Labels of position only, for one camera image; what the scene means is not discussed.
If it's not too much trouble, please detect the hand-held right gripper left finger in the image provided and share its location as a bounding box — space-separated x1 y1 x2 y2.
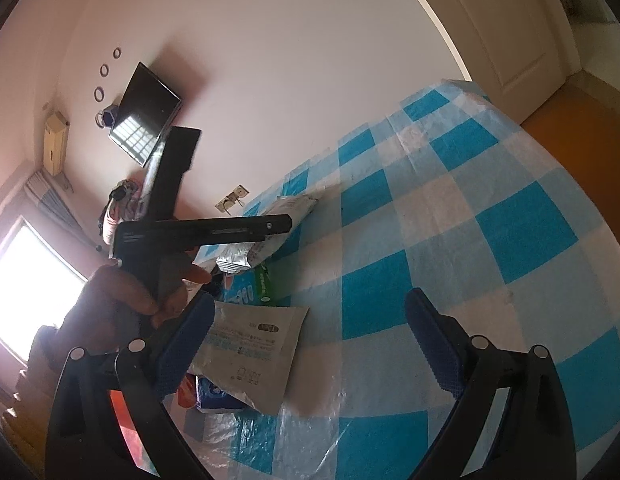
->
44 292 215 480

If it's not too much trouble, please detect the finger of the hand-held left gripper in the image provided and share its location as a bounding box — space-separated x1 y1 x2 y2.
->
200 214 294 248

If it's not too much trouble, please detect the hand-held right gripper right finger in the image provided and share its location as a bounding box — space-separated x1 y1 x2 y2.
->
405 287 576 480

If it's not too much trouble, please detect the person's left forearm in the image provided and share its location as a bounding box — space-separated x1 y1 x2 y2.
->
24 322 75 376

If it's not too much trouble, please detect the person's left hand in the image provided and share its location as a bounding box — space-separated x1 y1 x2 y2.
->
60 261 213 356

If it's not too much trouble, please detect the white printed plastic bag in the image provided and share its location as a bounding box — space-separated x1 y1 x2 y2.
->
267 194 319 256

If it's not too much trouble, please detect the blue tissue pack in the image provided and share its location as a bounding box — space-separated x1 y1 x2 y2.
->
196 375 253 413

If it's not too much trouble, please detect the green packet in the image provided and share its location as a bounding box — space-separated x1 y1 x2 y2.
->
254 260 277 307

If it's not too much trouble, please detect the pile of folded clothes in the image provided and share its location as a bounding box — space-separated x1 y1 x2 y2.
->
97 179 150 246

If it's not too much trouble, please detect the grey white packaging bag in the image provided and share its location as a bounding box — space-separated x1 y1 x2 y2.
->
187 300 311 416

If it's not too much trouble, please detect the striped window curtain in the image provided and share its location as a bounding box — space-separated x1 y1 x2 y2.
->
24 167 98 251

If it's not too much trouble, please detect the cream air conditioner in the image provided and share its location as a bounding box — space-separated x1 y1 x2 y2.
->
42 112 70 177

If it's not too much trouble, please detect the blue white checked tablecloth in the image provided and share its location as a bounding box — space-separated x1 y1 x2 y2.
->
182 79 620 480

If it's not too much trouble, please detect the bright window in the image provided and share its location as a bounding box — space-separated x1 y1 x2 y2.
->
0 215 88 361

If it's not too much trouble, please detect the white door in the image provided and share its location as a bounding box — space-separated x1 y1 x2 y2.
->
387 0 568 126

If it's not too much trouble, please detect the black wall television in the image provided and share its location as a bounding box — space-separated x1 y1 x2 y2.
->
108 61 183 168

